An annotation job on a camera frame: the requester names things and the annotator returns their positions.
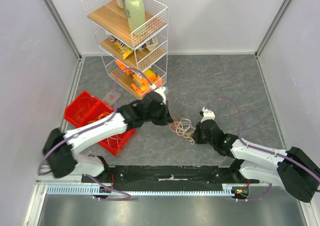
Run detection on grey slotted cable duct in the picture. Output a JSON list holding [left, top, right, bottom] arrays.
[[46, 184, 246, 197]]

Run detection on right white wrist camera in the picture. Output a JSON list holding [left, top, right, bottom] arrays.
[[199, 106, 216, 123]]

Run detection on orange yellow snack boxes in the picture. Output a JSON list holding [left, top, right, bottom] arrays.
[[131, 68, 163, 97]]

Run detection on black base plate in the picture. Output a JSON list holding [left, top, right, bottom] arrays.
[[96, 165, 248, 192]]

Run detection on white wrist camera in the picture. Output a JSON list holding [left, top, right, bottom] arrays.
[[199, 106, 216, 123], [151, 84, 168, 105]]

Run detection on pale green bottle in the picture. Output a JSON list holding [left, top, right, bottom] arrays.
[[125, 0, 146, 36]]

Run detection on yellow M&M candy bag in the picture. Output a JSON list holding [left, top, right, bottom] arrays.
[[113, 40, 134, 60]]

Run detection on white wire shelf rack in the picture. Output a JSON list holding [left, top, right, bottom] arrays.
[[81, 0, 169, 99]]

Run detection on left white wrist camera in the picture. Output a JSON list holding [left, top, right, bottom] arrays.
[[151, 84, 168, 105]]

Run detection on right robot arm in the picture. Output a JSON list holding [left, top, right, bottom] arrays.
[[192, 119, 320, 203]]

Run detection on cable bundle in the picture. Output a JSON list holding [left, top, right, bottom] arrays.
[[168, 114, 197, 146]]

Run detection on white flowered cup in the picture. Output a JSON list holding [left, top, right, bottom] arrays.
[[109, 36, 116, 43]]

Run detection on red compartment bin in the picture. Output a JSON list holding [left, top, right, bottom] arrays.
[[64, 90, 136, 156]]

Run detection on flat orange box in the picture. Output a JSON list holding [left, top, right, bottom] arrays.
[[115, 59, 133, 75]]

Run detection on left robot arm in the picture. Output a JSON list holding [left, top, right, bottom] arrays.
[[42, 86, 173, 183]]

